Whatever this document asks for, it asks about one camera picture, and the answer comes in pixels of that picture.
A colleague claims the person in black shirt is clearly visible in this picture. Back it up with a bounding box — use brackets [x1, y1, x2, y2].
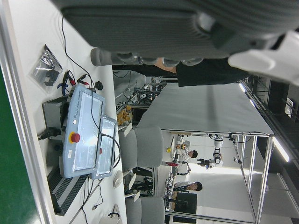
[112, 57, 249, 87]

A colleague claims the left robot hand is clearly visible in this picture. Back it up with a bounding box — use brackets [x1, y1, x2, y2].
[50, 0, 299, 86]

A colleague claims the green conveyor belt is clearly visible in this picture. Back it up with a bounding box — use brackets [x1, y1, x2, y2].
[0, 64, 42, 224]

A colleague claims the aluminium frame cell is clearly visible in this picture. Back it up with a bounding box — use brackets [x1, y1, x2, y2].
[163, 130, 274, 224]

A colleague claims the gray office chair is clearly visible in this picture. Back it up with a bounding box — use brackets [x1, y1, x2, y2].
[125, 197, 166, 224]
[118, 126, 164, 171]

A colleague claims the red black alligator clip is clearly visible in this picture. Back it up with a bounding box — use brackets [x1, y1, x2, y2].
[77, 74, 91, 86]
[62, 69, 77, 87]

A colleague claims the plastic bag with black parts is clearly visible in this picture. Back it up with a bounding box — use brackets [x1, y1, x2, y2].
[29, 44, 63, 94]

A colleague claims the small black monitor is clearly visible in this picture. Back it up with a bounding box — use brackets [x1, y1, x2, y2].
[175, 191, 198, 214]

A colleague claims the black pendant cable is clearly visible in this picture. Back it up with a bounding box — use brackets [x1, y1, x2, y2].
[61, 16, 121, 170]

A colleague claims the blue strap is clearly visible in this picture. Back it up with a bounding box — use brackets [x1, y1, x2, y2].
[57, 81, 69, 96]

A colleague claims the gray metal power box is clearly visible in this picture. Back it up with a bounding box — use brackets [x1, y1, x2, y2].
[41, 95, 71, 140]

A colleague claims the dark haired person with glasses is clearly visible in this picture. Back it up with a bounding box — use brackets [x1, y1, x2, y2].
[174, 181, 203, 193]

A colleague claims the aluminium conveyor side rail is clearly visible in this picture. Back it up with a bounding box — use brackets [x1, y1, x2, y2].
[0, 0, 57, 224]

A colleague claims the thin black usb cable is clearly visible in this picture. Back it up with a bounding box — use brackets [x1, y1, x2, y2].
[79, 178, 104, 224]

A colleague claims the large light blue teach pendant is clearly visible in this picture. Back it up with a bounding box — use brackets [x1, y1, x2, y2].
[59, 84, 105, 179]

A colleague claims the seated person in white coat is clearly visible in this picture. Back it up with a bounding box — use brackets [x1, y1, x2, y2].
[177, 147, 199, 164]

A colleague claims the yellow objects rack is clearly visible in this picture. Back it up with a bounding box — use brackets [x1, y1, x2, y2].
[116, 105, 133, 126]

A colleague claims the black power plug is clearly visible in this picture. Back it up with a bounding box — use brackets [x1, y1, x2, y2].
[38, 127, 61, 140]

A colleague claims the small light blue teach pendant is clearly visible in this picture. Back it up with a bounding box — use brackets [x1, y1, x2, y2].
[91, 115, 117, 180]

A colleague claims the gray backdrop sheet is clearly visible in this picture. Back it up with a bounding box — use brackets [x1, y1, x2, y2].
[137, 83, 274, 135]

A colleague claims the black finned heat sink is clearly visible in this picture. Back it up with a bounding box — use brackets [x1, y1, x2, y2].
[46, 163, 91, 215]

